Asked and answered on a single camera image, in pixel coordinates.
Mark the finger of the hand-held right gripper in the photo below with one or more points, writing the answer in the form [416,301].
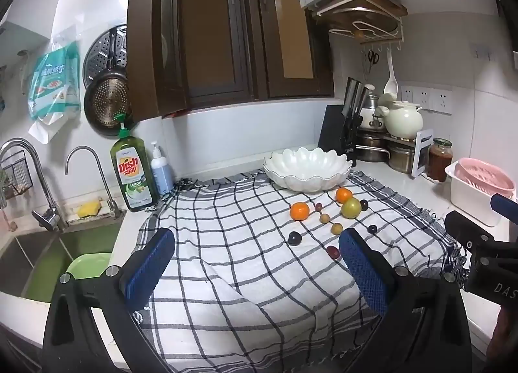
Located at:
[489,264]
[506,207]

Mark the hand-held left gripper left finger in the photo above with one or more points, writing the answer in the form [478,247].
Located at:
[151,264]

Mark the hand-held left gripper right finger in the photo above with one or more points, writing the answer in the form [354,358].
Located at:
[360,264]

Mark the red grape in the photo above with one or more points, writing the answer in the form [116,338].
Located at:
[333,252]

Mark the brown round fruit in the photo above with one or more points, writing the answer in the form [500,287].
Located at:
[336,228]

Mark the green round plum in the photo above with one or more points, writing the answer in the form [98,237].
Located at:
[351,207]

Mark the orange tangerine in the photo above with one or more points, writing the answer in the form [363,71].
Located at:
[300,211]
[344,195]

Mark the dark purple plum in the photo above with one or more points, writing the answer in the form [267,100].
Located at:
[294,238]

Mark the white scalloped bowl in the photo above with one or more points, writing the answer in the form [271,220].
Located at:
[307,171]

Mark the pink plastic colander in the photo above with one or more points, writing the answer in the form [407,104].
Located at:
[481,177]

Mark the green plastic basin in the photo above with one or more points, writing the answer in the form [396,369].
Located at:
[91,266]

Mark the red sauce glass jar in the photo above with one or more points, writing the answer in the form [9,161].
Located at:
[440,160]

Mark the yellow sponge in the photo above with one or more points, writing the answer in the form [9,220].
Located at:
[90,209]

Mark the black white checkered cloth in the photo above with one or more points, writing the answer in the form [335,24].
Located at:
[243,259]

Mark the white blue pump bottle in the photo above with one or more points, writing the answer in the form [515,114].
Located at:
[162,173]

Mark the green dish soap bottle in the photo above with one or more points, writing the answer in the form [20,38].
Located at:
[133,171]

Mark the steel kitchen sink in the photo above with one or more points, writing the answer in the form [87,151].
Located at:
[48,251]

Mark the tall steel pot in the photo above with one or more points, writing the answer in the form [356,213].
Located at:
[400,158]

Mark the wide steel pot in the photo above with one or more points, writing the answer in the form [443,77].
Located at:
[370,148]

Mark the black knife block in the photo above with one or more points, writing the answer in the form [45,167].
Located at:
[334,134]

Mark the cream ceramic pot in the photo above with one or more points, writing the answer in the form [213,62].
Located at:
[402,120]

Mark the large chrome faucet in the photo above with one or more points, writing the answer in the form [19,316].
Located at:
[40,179]

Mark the white enamel pot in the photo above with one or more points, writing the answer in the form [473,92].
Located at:
[369,114]

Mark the dark frying pan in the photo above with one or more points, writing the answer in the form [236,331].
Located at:
[107,102]

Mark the white ladle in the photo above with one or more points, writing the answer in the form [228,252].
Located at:
[391,82]

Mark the bagged paper towel package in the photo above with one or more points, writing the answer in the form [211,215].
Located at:
[52,82]

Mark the round metal steamer plate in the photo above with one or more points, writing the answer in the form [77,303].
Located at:
[105,53]

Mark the brown wooden window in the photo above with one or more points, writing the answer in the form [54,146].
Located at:
[210,33]

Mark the white wall socket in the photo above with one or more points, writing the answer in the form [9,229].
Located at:
[407,94]
[422,97]
[441,100]

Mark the grey wall hook strip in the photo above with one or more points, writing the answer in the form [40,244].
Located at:
[482,52]

